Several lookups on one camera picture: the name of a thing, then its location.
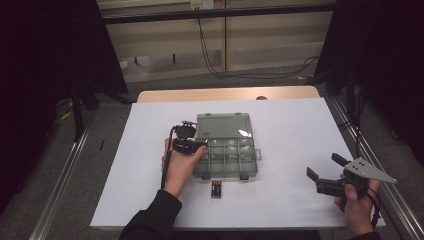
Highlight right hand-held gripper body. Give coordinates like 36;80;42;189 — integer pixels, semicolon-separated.
315;157;398;200

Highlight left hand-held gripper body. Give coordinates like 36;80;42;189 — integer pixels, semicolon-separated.
171;120;202;155

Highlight grey transparent compartment box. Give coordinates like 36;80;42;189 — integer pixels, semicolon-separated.
192;112;263;182

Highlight person's left hand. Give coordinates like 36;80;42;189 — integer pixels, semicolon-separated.
161;138;208;198

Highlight person's right hand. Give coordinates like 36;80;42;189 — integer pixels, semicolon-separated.
334;179;381;236

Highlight large black curtain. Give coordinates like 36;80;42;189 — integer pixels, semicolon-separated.
314;0;424;166
0;0;130;214

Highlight black horizontal bar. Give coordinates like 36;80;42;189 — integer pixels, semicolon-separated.
99;3;338;25

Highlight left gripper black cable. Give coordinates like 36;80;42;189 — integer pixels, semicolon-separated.
160;125;178;190

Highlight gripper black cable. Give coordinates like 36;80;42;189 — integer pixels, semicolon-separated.
160;125;178;190
366;187;382;230

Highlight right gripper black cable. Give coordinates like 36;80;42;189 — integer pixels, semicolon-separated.
366;187;382;230

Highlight metal floor rail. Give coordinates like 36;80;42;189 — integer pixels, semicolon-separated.
328;96;424;240
28;124;92;240

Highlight long black floor cables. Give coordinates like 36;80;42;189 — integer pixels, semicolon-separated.
197;18;320;81

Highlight white wall socket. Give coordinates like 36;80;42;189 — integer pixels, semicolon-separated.
190;0;215;10

